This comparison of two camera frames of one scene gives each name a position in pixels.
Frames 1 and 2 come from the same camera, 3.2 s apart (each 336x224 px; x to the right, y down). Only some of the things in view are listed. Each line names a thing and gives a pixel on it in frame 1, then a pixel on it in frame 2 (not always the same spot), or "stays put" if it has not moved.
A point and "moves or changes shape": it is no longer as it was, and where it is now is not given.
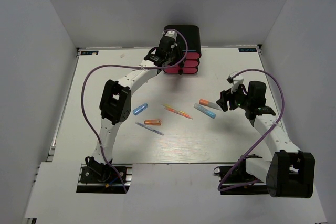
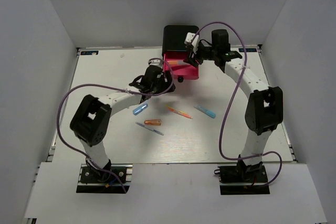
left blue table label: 89,52 stays put
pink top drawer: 192,55 moves or changes shape
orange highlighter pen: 179,113 stays put
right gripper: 229,95 -> 191,59
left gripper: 177,48 -> 165,84
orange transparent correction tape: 153,122 stays put
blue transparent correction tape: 139,108 stays put
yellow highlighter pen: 174,108 stays put
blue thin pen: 149,128 stays put
